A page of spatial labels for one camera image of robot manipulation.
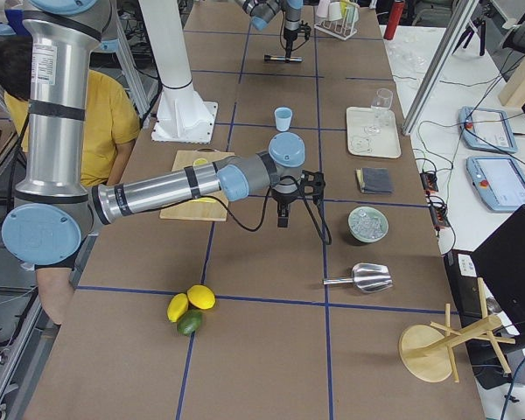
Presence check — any light blue cup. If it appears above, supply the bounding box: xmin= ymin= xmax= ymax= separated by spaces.
xmin=274 ymin=107 xmax=293 ymax=132

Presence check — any black laptop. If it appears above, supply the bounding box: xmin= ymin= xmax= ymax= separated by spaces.
xmin=444 ymin=203 xmax=525 ymax=393

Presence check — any yellow plastic knife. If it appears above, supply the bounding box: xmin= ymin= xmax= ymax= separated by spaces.
xmin=190 ymin=197 xmax=218 ymax=204

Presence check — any clear wine glass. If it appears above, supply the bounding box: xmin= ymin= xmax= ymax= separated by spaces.
xmin=365 ymin=87 xmax=393 ymax=135

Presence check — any green avocado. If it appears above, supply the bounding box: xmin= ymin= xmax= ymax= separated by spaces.
xmin=177 ymin=309 xmax=203 ymax=336

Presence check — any wooden mug tree stand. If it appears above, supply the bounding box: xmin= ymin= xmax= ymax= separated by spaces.
xmin=398 ymin=277 xmax=515 ymax=382

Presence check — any yellow cup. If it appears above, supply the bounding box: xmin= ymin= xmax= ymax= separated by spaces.
xmin=340 ymin=1 xmax=354 ymax=21

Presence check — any teach pendant tablet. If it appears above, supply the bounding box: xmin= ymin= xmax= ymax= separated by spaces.
xmin=458 ymin=107 xmax=518 ymax=153
xmin=465 ymin=157 xmax=525 ymax=213

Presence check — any cream bear tray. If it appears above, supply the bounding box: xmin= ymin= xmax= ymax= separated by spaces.
xmin=346 ymin=107 xmax=402 ymax=159

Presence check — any yellow lemon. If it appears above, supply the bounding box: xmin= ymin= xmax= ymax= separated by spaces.
xmin=166 ymin=293 xmax=189 ymax=323
xmin=186 ymin=284 xmax=216 ymax=310

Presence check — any aluminium frame post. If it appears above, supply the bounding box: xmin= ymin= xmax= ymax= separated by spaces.
xmin=402 ymin=0 xmax=480 ymax=136

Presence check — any green cup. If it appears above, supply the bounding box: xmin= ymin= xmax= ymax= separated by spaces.
xmin=345 ymin=1 xmax=359 ymax=27

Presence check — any person in yellow shirt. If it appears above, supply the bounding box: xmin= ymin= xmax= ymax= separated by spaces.
xmin=0 ymin=37 xmax=140 ymax=326

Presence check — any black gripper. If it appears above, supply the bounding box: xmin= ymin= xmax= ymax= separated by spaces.
xmin=283 ymin=19 xmax=312 ymax=62
xmin=271 ymin=170 xmax=325 ymax=228

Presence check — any white wire cup rack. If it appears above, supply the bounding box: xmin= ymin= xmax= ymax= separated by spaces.
xmin=314 ymin=12 xmax=359 ymax=40

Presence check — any lower teach pendant tablet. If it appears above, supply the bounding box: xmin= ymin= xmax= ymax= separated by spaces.
xmin=465 ymin=157 xmax=525 ymax=213

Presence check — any white cup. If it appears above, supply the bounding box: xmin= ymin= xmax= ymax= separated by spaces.
xmin=327 ymin=1 xmax=342 ymax=22

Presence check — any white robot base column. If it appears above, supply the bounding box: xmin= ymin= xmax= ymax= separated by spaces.
xmin=139 ymin=0 xmax=218 ymax=144

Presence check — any red bottle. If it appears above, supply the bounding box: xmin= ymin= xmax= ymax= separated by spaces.
xmin=383 ymin=0 xmax=405 ymax=40

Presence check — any green bowl of ice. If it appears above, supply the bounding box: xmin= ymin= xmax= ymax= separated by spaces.
xmin=347 ymin=206 xmax=389 ymax=243

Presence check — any steel muddler black tip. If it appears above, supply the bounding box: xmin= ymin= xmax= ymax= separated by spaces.
xmin=263 ymin=54 xmax=304 ymax=63

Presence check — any black camera tripod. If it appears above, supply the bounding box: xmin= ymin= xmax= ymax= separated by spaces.
xmin=452 ymin=3 xmax=490 ymax=57

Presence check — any wooden cutting board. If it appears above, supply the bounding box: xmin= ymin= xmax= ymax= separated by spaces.
xmin=159 ymin=149 xmax=234 ymax=222

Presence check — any metal ice scoop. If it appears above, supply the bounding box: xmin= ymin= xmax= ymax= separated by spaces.
xmin=322 ymin=262 xmax=393 ymax=294

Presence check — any upper teach pendant tablet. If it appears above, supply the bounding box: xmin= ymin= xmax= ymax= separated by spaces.
xmin=458 ymin=107 xmax=518 ymax=153

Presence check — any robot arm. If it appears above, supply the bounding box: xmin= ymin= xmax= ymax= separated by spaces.
xmin=2 ymin=1 xmax=312 ymax=266
xmin=235 ymin=0 xmax=312 ymax=63

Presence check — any grey folded cloth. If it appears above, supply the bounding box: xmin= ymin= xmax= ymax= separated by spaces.
xmin=356 ymin=167 xmax=394 ymax=194

